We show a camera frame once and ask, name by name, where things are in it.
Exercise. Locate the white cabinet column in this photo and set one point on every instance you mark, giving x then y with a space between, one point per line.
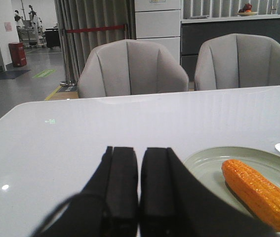
159 21

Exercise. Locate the pale green round plate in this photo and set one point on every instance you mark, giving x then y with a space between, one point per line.
206 167

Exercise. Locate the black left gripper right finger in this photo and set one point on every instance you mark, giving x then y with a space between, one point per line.
175 204

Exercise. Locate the red trash bin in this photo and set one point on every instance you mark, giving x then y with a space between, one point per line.
17 54

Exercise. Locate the grey pleated curtain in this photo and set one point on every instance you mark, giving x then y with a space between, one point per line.
79 14

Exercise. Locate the grey armchair right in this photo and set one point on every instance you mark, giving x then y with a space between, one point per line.
237 61

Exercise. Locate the grey armchair left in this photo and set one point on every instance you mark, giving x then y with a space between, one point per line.
131 67

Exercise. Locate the fruit bowl on counter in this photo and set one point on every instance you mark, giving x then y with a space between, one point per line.
246 10

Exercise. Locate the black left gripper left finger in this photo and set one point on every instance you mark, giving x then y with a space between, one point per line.
106 207

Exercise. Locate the dark grey counter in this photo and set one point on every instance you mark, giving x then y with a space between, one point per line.
195 32

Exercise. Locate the orange corn cob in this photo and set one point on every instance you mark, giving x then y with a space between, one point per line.
260 195

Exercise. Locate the red belt stanchion barrier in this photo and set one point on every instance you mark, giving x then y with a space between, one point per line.
69 80

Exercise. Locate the grey armchair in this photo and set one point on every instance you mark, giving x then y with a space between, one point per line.
237 61
131 67

